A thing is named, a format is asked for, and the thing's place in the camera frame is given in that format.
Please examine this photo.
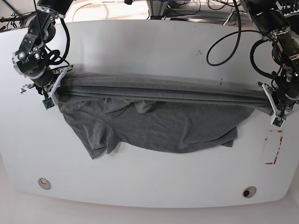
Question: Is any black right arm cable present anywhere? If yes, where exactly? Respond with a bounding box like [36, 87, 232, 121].
[35, 0, 71, 70]

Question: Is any right table grommet hole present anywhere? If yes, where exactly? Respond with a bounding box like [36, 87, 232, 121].
[242, 186, 256, 198]

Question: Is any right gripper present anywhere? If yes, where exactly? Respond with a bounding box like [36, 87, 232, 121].
[20, 65, 73, 95]

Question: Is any aluminium frame rail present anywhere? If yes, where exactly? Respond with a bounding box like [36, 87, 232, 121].
[149, 9, 257, 26]

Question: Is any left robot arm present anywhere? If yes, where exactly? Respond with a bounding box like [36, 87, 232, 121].
[241, 0, 299, 111]

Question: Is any red tape rectangle marking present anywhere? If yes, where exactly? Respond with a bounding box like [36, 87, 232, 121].
[261, 130, 284, 165]

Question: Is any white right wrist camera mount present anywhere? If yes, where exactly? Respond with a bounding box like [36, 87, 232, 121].
[20, 65, 73, 110]

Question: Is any yellow cable on floor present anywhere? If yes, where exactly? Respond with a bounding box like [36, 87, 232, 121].
[71, 2, 110, 22]

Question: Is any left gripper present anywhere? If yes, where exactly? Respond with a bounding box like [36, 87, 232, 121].
[256, 82, 299, 113]

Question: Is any grey T-shirt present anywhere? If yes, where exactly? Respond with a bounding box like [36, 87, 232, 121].
[58, 70, 272, 159]

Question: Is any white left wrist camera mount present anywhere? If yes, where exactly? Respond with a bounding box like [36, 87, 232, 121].
[262, 84, 293, 129]

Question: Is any table grommet hole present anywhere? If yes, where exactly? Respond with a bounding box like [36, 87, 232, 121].
[242, 186, 256, 198]
[38, 178, 51, 190]

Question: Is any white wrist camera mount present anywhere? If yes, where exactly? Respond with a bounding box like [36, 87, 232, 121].
[20, 65, 73, 110]
[262, 84, 293, 129]

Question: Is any left table grommet hole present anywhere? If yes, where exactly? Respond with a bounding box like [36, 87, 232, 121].
[38, 178, 51, 190]

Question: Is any black tripod stand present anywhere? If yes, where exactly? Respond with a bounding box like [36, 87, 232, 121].
[0, 0, 36, 33]

